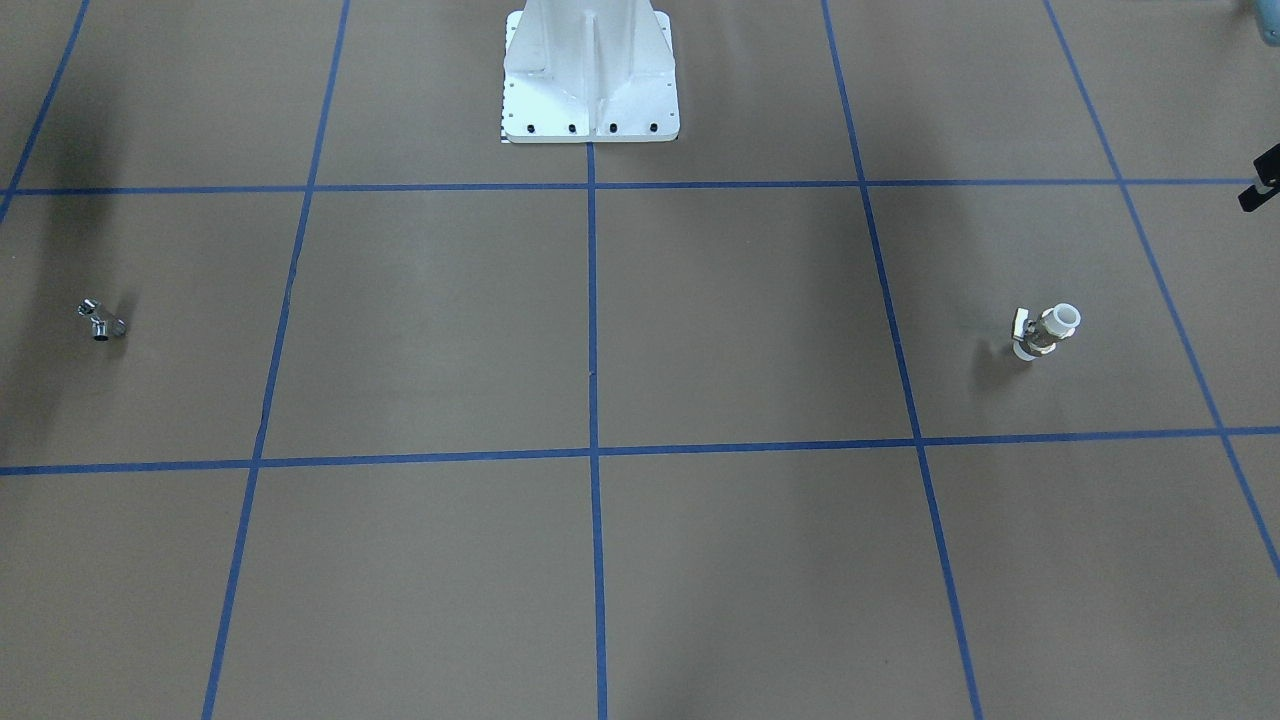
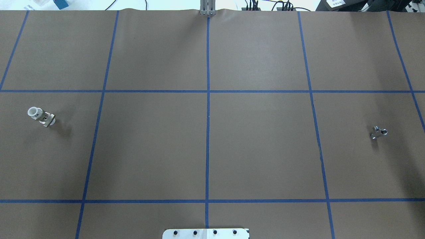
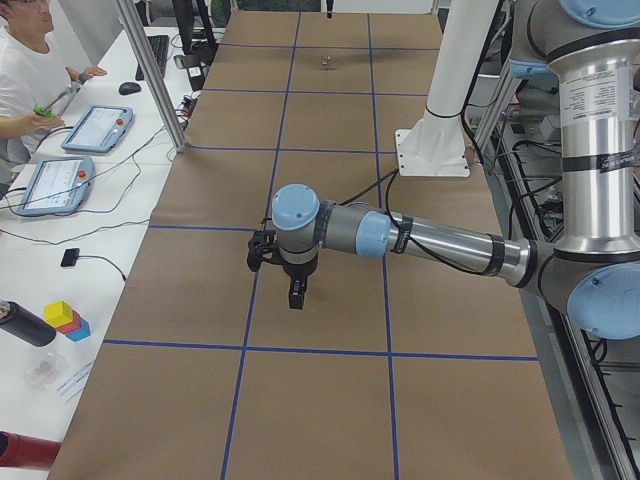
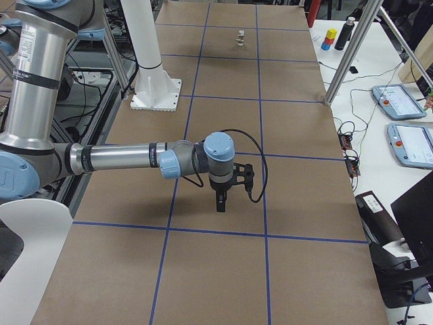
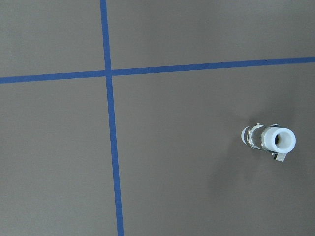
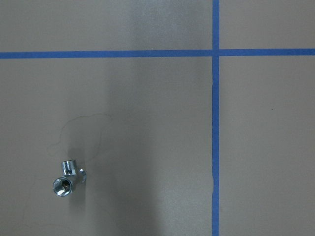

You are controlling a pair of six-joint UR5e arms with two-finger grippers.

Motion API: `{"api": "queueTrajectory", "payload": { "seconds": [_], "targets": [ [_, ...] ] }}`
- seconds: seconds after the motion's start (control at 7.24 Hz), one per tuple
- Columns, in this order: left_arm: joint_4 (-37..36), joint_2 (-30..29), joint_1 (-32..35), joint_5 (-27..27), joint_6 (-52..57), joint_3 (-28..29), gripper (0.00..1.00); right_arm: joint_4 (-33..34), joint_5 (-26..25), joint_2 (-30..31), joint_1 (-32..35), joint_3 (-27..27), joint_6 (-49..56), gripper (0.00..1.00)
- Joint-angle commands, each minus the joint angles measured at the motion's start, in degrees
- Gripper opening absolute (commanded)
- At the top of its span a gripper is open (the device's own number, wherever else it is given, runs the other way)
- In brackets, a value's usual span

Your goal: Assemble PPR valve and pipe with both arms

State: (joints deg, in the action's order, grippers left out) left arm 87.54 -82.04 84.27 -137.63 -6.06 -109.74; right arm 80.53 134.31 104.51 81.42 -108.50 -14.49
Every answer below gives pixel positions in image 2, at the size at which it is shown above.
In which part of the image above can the brown table mat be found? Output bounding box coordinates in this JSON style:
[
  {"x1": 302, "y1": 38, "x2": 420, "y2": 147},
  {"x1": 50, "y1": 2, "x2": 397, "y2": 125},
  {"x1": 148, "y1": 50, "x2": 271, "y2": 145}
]
[{"x1": 1, "y1": 9, "x2": 424, "y2": 239}]

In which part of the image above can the white PPR valve with handle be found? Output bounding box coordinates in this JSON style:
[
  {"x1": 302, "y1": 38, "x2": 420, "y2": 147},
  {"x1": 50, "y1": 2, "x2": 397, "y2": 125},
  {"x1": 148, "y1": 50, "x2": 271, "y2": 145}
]
[{"x1": 27, "y1": 107, "x2": 56, "y2": 127}]

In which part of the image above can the aluminium frame post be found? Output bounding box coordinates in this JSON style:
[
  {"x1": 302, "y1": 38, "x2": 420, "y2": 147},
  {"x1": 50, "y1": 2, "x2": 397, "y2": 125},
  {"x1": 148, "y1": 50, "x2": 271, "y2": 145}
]
[{"x1": 200, "y1": 0, "x2": 216, "y2": 17}]

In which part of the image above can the teal box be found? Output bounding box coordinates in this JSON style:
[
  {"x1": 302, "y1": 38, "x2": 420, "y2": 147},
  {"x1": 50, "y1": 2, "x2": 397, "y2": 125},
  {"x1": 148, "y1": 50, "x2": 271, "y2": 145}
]
[{"x1": 53, "y1": 0, "x2": 69, "y2": 10}]

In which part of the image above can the small chrome pipe fitting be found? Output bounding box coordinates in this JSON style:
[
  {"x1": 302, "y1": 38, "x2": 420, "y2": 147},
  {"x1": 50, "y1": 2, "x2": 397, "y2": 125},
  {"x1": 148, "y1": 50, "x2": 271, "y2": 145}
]
[{"x1": 370, "y1": 125, "x2": 388, "y2": 139}]

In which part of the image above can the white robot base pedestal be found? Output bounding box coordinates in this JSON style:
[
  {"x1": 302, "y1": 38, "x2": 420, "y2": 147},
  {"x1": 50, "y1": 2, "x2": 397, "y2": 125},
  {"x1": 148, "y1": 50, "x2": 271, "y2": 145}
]
[{"x1": 162, "y1": 228, "x2": 250, "y2": 239}]

